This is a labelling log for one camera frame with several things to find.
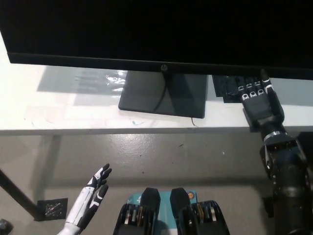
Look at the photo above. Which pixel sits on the grey round floor object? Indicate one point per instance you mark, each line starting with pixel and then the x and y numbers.
pixel 4 225

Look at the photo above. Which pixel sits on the black HP computer monitor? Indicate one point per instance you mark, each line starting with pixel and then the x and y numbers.
pixel 156 29

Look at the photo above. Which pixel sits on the black slanted table leg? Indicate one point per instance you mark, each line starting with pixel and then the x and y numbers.
pixel 19 194

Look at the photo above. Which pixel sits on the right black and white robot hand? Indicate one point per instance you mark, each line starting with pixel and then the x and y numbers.
pixel 261 107

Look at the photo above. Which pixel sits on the small teal tape scrap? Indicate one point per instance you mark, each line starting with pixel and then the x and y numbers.
pixel 134 122

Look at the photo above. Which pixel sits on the white desk leg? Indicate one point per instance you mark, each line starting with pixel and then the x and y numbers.
pixel 51 161

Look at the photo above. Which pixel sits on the black bulky floor object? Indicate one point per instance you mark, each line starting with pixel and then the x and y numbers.
pixel 307 137

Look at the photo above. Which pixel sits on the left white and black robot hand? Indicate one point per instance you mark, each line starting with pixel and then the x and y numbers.
pixel 91 195

